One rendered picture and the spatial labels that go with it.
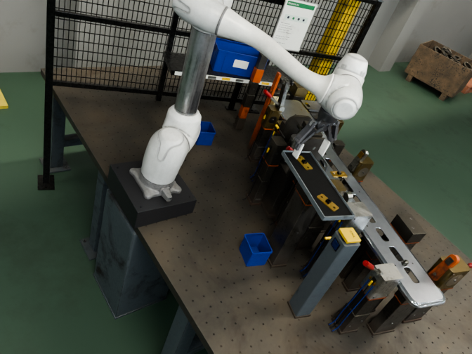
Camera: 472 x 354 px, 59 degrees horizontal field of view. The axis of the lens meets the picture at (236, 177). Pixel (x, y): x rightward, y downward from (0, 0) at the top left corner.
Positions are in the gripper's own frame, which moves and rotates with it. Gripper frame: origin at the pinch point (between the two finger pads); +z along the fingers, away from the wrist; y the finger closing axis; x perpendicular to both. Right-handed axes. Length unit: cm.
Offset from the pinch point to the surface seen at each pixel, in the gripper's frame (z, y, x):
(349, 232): 5.2, -6.1, -36.1
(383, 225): 21.1, 33.7, -27.1
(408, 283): 21, 21, -54
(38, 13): 69, -52, 271
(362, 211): 10.2, 14.3, -25.0
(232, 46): 8, 25, 107
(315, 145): 5.7, 14.5, 10.5
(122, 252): 74, -57, 25
